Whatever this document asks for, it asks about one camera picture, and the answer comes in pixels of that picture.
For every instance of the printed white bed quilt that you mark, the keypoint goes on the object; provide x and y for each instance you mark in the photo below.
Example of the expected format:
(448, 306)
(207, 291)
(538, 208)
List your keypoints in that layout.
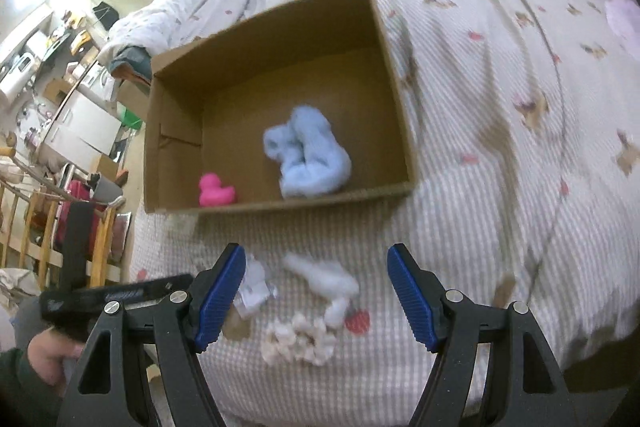
(475, 132)

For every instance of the green plastic basin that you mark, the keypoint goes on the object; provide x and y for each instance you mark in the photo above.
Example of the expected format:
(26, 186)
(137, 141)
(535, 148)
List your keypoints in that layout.
(129, 117)

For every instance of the person's left forearm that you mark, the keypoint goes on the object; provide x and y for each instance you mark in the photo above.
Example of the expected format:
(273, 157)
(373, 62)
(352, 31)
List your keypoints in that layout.
(25, 397)

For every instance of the person's left hand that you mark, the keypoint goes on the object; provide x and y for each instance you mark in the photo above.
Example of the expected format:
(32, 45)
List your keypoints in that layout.
(47, 357)

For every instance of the pink bag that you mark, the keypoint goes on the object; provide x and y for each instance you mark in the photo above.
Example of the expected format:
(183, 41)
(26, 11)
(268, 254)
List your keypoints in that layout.
(75, 217)

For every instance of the white cabinet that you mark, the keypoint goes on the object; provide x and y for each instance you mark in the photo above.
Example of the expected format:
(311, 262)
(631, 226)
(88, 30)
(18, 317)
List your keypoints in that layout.
(82, 122)

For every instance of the light blue fluffy cloth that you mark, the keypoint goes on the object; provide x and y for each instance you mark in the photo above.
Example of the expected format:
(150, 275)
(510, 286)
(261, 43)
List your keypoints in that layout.
(307, 157)

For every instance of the white tissue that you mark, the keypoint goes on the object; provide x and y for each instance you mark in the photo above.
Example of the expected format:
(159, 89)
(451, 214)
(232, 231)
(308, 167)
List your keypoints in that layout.
(255, 287)

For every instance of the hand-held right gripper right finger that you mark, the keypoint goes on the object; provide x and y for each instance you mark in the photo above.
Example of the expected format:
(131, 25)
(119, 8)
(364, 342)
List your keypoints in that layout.
(412, 302)

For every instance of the pink rubber duck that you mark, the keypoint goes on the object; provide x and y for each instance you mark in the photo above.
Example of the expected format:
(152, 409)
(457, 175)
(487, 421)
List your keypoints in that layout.
(215, 192)

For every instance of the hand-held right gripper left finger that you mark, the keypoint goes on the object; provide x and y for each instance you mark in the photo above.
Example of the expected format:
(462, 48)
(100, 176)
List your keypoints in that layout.
(220, 302)

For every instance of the brown cardboard box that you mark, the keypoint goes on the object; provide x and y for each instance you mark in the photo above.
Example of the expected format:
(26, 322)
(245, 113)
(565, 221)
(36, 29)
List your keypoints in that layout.
(280, 107)

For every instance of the white fluffy sock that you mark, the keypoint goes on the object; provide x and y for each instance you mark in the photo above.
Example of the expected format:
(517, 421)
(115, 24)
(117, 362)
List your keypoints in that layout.
(325, 282)

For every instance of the cream fluffy scrunchie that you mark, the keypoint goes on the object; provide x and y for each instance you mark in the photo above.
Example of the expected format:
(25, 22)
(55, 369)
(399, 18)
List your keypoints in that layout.
(300, 339)

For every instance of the wooden crib rail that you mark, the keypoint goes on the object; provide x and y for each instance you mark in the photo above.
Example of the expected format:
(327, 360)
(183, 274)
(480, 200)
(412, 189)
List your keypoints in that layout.
(30, 227)

